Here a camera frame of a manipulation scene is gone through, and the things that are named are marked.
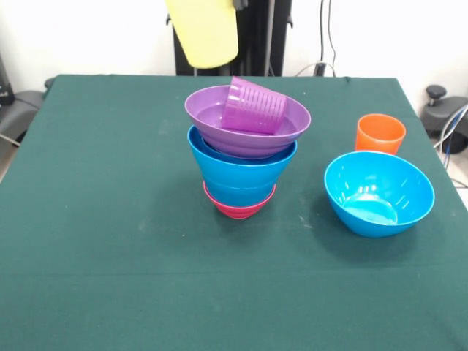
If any yellow cup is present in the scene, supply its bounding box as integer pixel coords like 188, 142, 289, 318
163, 0, 241, 70

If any purple cup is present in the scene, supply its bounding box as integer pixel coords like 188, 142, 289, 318
220, 75, 290, 136

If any wide purple bowl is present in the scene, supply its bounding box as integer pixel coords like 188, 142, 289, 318
184, 85, 312, 161

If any large blue bowl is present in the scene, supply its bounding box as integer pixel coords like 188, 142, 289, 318
323, 150, 436, 239
186, 124, 299, 189

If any small red bowl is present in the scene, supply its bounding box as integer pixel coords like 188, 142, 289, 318
202, 181, 277, 221

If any orange cup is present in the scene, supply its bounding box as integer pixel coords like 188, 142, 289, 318
355, 113, 407, 156

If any dark grey chair base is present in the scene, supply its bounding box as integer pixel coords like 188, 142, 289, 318
420, 84, 468, 154

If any grey padded chair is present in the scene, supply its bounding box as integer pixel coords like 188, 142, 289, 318
0, 54, 56, 148

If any dark green tablecloth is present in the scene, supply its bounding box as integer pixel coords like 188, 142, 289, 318
0, 74, 468, 351

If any black wall cable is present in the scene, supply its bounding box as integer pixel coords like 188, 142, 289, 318
294, 0, 338, 78

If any bundle of light cables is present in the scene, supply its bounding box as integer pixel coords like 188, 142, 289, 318
434, 104, 468, 191

